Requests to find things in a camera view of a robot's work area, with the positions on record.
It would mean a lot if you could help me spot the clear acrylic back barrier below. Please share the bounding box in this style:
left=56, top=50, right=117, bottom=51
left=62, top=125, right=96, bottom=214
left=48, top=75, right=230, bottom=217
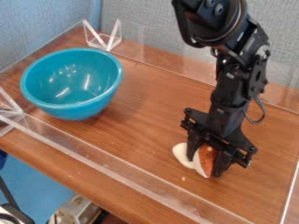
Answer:
left=81, top=18, right=299, bottom=115

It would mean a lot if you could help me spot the clear acrylic front barrier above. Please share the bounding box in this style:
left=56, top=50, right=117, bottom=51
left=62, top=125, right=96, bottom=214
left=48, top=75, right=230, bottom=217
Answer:
left=2, top=114, right=253, bottom=224

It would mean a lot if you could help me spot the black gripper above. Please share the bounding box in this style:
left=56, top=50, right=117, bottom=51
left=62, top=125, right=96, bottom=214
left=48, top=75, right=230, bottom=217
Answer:
left=181, top=102, right=257, bottom=178

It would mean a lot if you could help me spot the clear acrylic corner bracket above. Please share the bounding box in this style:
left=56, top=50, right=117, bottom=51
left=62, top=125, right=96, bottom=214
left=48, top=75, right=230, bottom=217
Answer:
left=82, top=19, right=122, bottom=52

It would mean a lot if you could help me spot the toy mushroom brown cap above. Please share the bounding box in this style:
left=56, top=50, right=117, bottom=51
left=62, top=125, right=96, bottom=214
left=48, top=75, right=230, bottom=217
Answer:
left=172, top=142, right=220, bottom=179

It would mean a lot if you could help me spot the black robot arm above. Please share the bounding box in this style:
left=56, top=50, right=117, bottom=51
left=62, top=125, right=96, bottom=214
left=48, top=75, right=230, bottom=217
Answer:
left=172, top=0, right=271, bottom=178

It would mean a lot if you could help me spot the grey metal bracket below table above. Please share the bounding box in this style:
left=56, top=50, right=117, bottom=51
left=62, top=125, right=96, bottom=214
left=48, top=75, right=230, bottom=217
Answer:
left=46, top=194, right=102, bottom=224

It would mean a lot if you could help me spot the blue bowl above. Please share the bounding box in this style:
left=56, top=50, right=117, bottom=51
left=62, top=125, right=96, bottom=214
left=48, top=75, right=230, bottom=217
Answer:
left=20, top=47, right=124, bottom=121

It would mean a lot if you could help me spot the black chair part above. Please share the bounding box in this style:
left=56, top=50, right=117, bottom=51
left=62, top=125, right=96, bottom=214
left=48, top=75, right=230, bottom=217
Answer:
left=0, top=176, right=34, bottom=224

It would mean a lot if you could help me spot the clear acrylic barrier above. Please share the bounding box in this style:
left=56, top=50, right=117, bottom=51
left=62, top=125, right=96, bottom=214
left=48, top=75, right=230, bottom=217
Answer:
left=2, top=114, right=253, bottom=224
left=81, top=18, right=299, bottom=115

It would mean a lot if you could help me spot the clear acrylic left bracket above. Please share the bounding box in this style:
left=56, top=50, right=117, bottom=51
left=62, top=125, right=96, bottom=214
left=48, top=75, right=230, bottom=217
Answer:
left=0, top=87, right=24, bottom=137

